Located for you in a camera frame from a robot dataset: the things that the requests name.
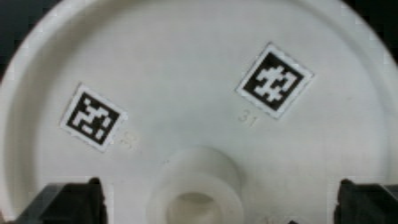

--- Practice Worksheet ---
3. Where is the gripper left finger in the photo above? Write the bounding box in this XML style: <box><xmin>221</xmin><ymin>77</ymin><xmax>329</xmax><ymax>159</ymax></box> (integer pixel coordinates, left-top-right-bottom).
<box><xmin>14</xmin><ymin>177</ymin><xmax>107</xmax><ymax>224</ymax></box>

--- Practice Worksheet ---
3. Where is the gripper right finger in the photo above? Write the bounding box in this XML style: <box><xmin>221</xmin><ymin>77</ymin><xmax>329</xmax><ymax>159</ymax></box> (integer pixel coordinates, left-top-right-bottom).
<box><xmin>334</xmin><ymin>179</ymin><xmax>398</xmax><ymax>224</ymax></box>

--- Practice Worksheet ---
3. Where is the white round table top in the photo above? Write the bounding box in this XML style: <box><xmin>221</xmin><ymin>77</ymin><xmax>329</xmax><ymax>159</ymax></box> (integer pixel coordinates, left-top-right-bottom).
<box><xmin>0</xmin><ymin>0</ymin><xmax>398</xmax><ymax>224</ymax></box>

